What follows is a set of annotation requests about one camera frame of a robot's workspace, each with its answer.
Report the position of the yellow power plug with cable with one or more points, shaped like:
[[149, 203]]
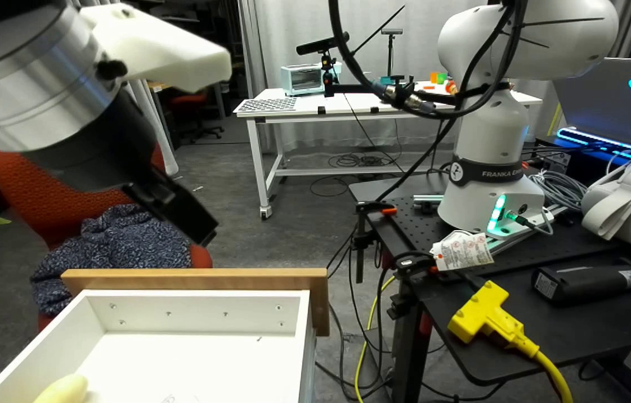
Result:
[[484, 315]]

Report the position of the open laptop with blue screen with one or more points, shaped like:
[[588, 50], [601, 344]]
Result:
[[598, 109]]

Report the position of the black power brick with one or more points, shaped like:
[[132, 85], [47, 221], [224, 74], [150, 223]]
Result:
[[584, 284]]

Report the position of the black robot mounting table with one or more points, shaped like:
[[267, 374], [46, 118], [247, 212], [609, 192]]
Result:
[[598, 332]]

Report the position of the small teal white toy oven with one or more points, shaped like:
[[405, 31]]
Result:
[[298, 81]]

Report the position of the white crumpled packet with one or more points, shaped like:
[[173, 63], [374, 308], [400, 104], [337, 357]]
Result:
[[461, 249]]

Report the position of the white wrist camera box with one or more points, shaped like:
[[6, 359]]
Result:
[[158, 50]]

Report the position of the pale yellow toy food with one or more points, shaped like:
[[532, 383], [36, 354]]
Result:
[[70, 388]]

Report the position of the orange office chair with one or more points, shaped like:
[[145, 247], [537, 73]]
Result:
[[54, 212]]

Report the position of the wooden front white drawer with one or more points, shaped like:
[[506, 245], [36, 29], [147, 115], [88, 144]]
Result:
[[181, 336]]

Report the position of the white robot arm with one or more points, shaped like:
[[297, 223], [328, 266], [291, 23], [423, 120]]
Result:
[[64, 101]]

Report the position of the white lab table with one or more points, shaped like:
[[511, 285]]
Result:
[[276, 109]]

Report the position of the black stereo camera on stand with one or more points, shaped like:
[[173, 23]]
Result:
[[328, 63]]

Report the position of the blue knitted sweater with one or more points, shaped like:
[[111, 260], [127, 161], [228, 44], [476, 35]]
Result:
[[122, 239]]

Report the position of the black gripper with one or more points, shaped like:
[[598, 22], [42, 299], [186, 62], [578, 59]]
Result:
[[116, 152]]

